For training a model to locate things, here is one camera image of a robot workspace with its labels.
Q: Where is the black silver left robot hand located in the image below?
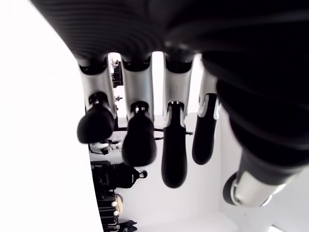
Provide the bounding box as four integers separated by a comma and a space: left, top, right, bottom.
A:
28, 0, 309, 208

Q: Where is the mannequin in black jacket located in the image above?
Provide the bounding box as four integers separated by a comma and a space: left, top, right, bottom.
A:
110, 163, 148, 190

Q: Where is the beige plush toy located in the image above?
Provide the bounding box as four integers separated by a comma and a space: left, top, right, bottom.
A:
112, 193, 124, 217

